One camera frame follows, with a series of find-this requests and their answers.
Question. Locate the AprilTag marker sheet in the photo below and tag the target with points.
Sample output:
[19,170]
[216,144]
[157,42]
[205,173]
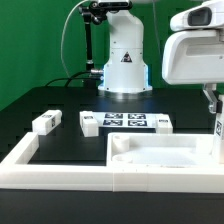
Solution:
[129,120]

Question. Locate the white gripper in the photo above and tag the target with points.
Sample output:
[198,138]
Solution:
[195,57]

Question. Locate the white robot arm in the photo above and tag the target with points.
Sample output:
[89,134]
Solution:
[125,73]

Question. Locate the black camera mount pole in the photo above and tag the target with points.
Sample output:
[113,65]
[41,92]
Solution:
[92,14]

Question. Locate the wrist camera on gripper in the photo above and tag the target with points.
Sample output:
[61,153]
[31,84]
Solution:
[208,15]

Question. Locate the white desk tabletop panel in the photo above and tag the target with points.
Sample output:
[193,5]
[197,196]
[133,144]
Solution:
[160,150]

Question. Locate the white U-shaped obstacle fence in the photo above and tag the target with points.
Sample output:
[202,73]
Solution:
[16,172]

